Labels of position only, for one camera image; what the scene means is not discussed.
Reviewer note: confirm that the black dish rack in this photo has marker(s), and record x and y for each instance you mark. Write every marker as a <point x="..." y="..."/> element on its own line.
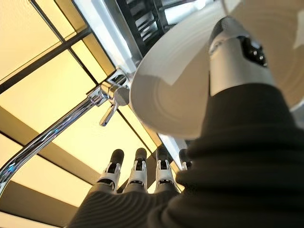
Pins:
<point x="147" y="23"/>

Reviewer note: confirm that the cream round plate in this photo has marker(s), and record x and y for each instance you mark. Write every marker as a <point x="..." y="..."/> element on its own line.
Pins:
<point x="175" y="95"/>

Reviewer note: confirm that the chrome kitchen faucet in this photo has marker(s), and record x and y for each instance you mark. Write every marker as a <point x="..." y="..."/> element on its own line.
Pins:
<point x="59" y="126"/>

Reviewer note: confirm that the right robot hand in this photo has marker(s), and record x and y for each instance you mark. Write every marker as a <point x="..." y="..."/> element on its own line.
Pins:
<point x="237" y="178"/>

